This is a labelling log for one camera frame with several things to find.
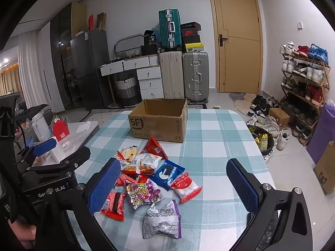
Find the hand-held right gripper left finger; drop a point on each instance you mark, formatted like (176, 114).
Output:
(104, 185)

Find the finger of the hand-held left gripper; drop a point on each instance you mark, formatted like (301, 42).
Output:
(68, 166)
(45, 146)

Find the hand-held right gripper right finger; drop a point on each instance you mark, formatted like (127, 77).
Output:
(243, 185)

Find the red black cookie packet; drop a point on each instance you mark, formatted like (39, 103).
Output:
(113, 205)

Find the small red candy packet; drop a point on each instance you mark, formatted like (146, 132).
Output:
(125, 180)

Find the purple grape candy packet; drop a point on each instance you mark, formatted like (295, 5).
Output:
(141, 192)

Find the yellow cracker packet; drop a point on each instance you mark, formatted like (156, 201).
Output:
(129, 153)

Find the orange noodle snack packet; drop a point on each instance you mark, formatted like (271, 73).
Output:
(144, 163)

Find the red white marshmallow packet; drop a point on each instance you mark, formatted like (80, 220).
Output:
(185, 188)

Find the red triangular snack packet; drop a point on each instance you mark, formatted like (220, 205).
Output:
(154, 149)

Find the blue cookie packet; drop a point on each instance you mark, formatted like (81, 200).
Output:
(166, 174)

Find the silver purple snack packet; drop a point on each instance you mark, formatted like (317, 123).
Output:
(162, 221)

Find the person's left hand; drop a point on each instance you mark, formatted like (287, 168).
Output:
(23, 235)

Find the white electric kettle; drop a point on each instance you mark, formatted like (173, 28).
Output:
(40, 128)

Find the red gift box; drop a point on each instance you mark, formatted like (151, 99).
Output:
(60, 133)

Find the white side table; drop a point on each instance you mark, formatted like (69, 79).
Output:
(76, 138)

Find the dark cloth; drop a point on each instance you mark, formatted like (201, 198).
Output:
(36, 109)

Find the white tissue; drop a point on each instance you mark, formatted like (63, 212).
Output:
(83, 127)

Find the black waste bin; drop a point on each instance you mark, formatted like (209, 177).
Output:
(271, 142)

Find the white curtain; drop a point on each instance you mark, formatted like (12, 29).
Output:
(31, 70)

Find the small brown cardboard box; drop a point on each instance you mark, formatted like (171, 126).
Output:
(278, 116)

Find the pile of sneakers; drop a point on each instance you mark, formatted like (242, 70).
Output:
(259, 106)

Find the cream slipper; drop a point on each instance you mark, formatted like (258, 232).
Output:
(217, 107)

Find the brown paper bag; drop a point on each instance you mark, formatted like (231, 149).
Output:
(325, 172)

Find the grey oval doormat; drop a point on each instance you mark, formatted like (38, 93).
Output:
(240, 102)

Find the dark glass cabinet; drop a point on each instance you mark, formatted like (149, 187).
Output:
(59, 57)

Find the dark grey refrigerator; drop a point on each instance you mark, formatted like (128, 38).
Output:
(89, 65)

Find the purple plastic bag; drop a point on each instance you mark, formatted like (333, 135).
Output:
(322, 136)

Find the woven laundry basket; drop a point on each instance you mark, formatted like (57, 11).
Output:
(127, 89)

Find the white drawer desk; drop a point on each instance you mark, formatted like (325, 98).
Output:
(150, 83)

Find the wooden shoe rack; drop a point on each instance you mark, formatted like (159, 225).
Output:
(314, 94)

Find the silver suitcase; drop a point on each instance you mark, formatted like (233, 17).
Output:
(195, 75)

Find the tan wooden door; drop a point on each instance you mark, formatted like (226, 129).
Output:
(235, 62)

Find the beige suitcase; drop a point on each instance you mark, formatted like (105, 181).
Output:
(170, 75)

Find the large brown carton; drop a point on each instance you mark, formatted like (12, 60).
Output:
(78, 18)

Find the red paper bag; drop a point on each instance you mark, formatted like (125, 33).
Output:
(91, 22)

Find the bamboo shoe rack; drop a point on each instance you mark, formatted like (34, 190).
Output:
(325, 79)

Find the flat brown cardboard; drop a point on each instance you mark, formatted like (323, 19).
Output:
(101, 21)

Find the black bag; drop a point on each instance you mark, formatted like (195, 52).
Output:
(149, 50)

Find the black printed box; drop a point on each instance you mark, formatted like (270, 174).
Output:
(150, 39)

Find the tall black shoe box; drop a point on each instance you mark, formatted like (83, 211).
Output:
(191, 39)

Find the teal suitcase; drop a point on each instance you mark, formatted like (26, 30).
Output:
(165, 28)

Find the flat black shoe box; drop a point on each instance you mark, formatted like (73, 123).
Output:
(191, 26)

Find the white metal frame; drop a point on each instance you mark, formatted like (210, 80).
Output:
(128, 36)

